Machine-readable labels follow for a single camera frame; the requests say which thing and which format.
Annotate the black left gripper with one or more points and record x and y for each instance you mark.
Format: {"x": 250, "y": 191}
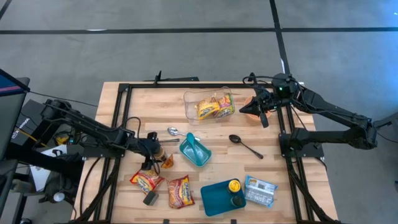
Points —
{"x": 146, "y": 147}

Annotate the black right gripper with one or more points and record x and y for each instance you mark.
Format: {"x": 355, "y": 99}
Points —
{"x": 268, "y": 101}

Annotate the brown taco seasoning packet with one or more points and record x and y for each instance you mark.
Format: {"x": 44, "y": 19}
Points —
{"x": 168, "y": 162}

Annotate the teal plate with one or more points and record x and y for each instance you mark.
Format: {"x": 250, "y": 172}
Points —
{"x": 191, "y": 138}

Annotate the dark bottle with yellow cap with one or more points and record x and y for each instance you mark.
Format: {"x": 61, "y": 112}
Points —
{"x": 234, "y": 186}

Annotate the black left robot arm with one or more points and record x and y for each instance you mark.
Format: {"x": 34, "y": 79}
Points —
{"x": 93, "y": 129}

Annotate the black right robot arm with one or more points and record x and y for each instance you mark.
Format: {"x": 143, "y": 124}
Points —
{"x": 329, "y": 113}

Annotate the orange bowl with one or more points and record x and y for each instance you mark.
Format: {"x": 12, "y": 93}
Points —
{"x": 253, "y": 118}

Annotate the red yellow ramen packet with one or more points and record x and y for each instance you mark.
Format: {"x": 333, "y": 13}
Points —
{"x": 146, "y": 180}
{"x": 180, "y": 193}

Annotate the black spoon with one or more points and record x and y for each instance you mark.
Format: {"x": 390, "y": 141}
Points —
{"x": 234, "y": 139}

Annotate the black sponge block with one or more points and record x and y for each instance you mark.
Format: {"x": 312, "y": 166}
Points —
{"x": 151, "y": 198}

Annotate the small teal container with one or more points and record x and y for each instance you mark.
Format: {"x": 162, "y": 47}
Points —
{"x": 203, "y": 155}

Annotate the clear plastic container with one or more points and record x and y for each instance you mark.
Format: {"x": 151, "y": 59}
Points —
{"x": 189, "y": 102}

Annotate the large teal tray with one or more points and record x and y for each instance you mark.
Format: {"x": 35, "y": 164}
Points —
{"x": 214, "y": 200}

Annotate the blue white snack packet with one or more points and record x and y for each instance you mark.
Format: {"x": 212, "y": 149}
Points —
{"x": 260, "y": 191}

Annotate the bottle with white cap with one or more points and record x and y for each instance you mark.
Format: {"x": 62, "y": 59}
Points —
{"x": 59, "y": 197}

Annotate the black equipment stand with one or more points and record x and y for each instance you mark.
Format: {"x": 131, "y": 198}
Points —
{"x": 46, "y": 161}

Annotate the white paper sheet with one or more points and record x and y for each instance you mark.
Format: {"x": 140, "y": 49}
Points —
{"x": 40, "y": 180}

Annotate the black box with white print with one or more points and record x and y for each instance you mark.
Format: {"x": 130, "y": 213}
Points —
{"x": 31, "y": 115}

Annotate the black computer monitor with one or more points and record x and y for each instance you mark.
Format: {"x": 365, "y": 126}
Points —
{"x": 9, "y": 109}

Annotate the black bracket bar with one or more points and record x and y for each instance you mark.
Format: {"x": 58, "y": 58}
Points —
{"x": 158, "y": 77}

